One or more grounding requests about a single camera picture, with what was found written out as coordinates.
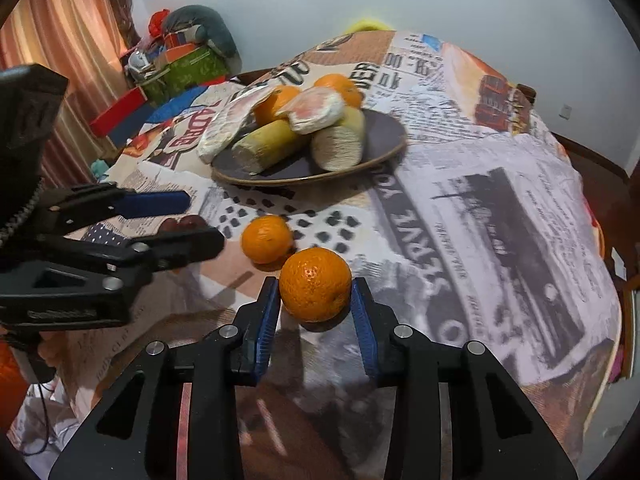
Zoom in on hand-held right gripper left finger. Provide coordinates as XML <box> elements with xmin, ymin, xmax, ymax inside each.
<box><xmin>47</xmin><ymin>276</ymin><xmax>281</xmax><ymax>480</ymax></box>

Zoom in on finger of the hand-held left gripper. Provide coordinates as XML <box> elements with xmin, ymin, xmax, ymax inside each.
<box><xmin>36</xmin><ymin>183</ymin><xmax>192</xmax><ymax>234</ymax></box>
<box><xmin>0</xmin><ymin>226</ymin><xmax>226</xmax><ymax>332</ymax></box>

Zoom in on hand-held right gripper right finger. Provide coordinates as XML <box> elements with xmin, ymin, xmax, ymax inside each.
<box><xmin>349</xmin><ymin>276</ymin><xmax>579</xmax><ymax>480</ymax></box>

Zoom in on small orange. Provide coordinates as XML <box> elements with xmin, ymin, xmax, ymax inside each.
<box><xmin>241</xmin><ymin>215</ymin><xmax>294</xmax><ymax>265</ymax></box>
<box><xmin>278</xmin><ymin>247</ymin><xmax>353</xmax><ymax>324</ymax></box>

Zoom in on yellow banana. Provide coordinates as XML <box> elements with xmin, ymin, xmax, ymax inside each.
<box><xmin>231</xmin><ymin>119</ymin><xmax>311</xmax><ymax>176</ymax></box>
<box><xmin>310</xmin><ymin>105</ymin><xmax>367</xmax><ymax>172</ymax></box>

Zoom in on dark purple plate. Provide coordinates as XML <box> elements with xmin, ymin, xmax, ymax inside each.
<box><xmin>210</xmin><ymin>107</ymin><xmax>408</xmax><ymax>187</ymax></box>

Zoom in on peeled orange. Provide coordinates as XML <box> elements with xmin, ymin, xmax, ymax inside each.
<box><xmin>276</xmin><ymin>86</ymin><xmax>347</xmax><ymax>135</ymax></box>

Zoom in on large orange with sticker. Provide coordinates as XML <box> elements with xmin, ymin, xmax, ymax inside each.
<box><xmin>312</xmin><ymin>73</ymin><xmax>363</xmax><ymax>110</ymax></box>

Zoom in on red gift box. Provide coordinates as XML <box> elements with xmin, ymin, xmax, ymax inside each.
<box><xmin>90</xmin><ymin>87</ymin><xmax>151</xmax><ymax>139</ymax></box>

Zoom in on striped orange curtain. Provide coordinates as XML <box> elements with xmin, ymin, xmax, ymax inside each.
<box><xmin>0</xmin><ymin>0</ymin><xmax>144</xmax><ymax>182</ymax></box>

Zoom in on green bag of clutter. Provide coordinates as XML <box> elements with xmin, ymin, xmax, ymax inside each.
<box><xmin>135</xmin><ymin>45</ymin><xmax>229</xmax><ymax>106</ymax></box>

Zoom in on orange cardboard box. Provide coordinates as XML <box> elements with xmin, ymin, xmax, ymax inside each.
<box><xmin>162</xmin><ymin>42</ymin><xmax>201</xmax><ymax>64</ymax></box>

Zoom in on newspaper print blanket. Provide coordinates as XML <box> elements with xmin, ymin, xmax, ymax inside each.
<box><xmin>15</xmin><ymin>30</ymin><xmax>624</xmax><ymax>480</ymax></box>

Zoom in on red decoration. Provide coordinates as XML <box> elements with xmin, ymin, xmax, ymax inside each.
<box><xmin>149</xmin><ymin>9</ymin><xmax>171</xmax><ymax>39</ymax></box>

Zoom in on grey plush toy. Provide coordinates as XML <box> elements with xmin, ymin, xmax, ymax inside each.
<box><xmin>161</xmin><ymin>5</ymin><xmax>244</xmax><ymax>74</ymax></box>

